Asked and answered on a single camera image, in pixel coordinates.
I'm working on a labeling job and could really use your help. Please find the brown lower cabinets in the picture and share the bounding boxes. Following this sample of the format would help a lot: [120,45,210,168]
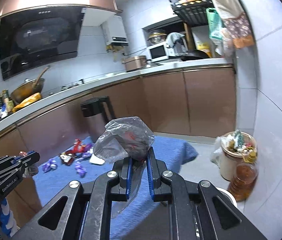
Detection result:
[0,64,237,225]

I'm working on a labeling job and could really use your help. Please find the yellow snack bag on counter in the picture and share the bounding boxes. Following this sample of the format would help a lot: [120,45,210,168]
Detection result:
[12,93,42,113]

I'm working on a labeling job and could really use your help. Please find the white microwave oven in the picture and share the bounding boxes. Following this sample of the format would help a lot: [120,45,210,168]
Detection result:
[147,41,176,62]

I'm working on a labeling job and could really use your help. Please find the blue towel mat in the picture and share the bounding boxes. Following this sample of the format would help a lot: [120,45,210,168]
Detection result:
[32,135,199,240]

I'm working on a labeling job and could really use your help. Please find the red snack bag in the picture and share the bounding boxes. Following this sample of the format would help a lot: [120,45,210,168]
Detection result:
[65,139,93,155]

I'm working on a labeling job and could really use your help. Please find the white water heater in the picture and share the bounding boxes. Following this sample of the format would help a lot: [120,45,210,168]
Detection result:
[101,15,128,47]

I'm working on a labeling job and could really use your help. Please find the purple candy wrapper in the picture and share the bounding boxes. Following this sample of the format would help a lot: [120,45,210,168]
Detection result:
[42,159,58,173]

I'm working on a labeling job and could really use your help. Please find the full beige waste basket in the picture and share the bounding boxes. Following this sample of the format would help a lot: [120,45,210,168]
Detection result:
[219,129,257,181]

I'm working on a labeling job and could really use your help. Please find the black range hood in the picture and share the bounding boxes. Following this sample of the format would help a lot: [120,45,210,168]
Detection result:
[0,6,86,80]

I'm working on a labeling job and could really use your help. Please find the clear plastic bag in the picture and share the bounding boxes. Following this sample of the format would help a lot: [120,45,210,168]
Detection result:
[93,116,155,219]

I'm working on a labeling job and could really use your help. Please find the amber oil bottle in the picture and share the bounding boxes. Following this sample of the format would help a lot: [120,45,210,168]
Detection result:
[227,151,259,202]

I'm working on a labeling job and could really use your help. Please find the black dish rack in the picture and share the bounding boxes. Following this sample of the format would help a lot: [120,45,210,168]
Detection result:
[169,0,214,27]

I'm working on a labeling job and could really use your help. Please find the large purple wrapper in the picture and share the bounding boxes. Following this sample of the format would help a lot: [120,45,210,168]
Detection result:
[75,161,87,178]

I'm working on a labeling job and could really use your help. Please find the white metal trash bin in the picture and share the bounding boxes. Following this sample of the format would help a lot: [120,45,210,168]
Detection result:
[217,187,238,207]

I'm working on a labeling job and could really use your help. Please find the steel pots stack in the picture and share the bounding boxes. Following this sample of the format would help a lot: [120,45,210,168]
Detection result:
[148,29,167,45]

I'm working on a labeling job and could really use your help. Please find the blue white gloved hand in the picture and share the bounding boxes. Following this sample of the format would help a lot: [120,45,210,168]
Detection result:
[0,198,18,239]

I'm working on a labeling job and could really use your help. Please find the floral hanging apron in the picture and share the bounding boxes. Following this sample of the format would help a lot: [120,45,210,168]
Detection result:
[212,0,255,49]

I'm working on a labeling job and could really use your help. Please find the brass wok with handle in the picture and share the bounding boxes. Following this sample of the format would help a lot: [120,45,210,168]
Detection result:
[11,65,50,105]

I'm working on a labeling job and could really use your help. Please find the black steel electric kettle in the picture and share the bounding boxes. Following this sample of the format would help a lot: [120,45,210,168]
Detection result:
[80,96,116,143]

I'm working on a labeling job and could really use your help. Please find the dark red foil wrapper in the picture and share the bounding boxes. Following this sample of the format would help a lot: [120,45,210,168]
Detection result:
[59,153,75,166]

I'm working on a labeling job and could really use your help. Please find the brown rice cooker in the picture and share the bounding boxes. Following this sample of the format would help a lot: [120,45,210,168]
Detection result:
[122,55,147,72]

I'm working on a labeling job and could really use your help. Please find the black frying pan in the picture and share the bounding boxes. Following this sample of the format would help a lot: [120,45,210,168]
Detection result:
[180,49,210,61]

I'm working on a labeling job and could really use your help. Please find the green hanging bag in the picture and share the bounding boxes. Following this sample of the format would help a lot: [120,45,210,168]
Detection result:
[206,8,222,45]

